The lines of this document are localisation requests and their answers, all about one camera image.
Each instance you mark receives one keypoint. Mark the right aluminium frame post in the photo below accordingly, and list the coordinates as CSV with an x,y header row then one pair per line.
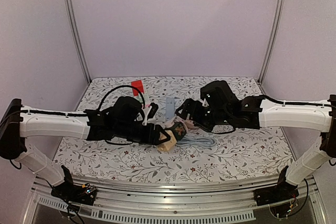
x,y
271,41

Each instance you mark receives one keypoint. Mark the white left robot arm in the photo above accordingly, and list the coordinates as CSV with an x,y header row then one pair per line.
x,y
126,119

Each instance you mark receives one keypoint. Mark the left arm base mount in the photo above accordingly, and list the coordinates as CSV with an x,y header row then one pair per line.
x,y
68,191

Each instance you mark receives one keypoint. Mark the aluminium table edge rail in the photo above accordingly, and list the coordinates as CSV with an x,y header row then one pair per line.
x,y
217,202

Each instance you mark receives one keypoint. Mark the left aluminium frame post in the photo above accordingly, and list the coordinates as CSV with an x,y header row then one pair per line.
x,y
77,40

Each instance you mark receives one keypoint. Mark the white power strip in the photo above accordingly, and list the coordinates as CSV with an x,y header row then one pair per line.
x,y
143,98

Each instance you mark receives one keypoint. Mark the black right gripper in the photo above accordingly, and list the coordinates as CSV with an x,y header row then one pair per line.
x,y
192,111

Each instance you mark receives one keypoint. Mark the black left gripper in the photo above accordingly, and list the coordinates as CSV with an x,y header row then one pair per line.
x,y
155,139

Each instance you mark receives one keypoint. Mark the light blue power strip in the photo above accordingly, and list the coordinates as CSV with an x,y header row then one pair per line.
x,y
169,108

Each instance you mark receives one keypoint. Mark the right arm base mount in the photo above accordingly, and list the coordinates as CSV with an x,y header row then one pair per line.
x,y
279,192

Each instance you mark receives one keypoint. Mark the dark green cube socket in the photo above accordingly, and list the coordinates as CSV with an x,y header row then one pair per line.
x,y
178,130

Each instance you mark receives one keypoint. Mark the floral tablecloth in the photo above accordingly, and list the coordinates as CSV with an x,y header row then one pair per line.
x,y
186,154

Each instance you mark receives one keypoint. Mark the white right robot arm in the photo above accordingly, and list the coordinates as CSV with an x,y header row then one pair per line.
x,y
218,105

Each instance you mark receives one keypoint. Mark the beige cube socket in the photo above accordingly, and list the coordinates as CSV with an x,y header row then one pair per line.
x,y
166,146

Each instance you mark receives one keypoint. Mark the red cube adapter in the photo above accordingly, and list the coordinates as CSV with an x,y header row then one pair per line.
x,y
139,88

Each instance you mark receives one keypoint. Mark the pink round socket base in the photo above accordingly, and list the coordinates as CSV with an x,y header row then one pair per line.
x,y
190,125

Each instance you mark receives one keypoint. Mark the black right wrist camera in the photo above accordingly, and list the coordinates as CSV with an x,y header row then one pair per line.
x,y
204,94

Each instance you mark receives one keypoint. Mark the aluminium frame post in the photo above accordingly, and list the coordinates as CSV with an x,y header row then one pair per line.
x,y
77,40
271,41

